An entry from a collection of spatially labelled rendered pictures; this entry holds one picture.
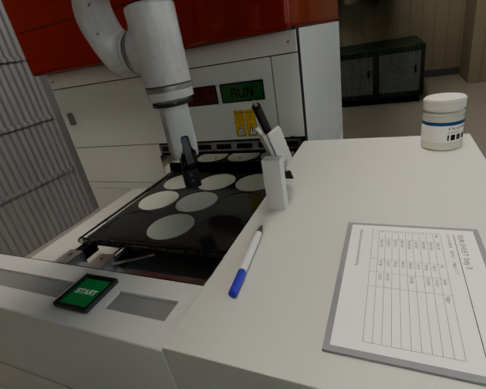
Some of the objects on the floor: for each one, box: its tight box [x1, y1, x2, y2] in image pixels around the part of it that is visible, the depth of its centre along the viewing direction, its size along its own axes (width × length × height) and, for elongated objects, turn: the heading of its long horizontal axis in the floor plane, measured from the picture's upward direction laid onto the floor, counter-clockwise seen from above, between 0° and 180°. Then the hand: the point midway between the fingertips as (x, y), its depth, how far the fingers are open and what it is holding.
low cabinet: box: [339, 36, 426, 107], centre depth 565 cm, size 196×180×77 cm
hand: (191, 177), depth 67 cm, fingers closed
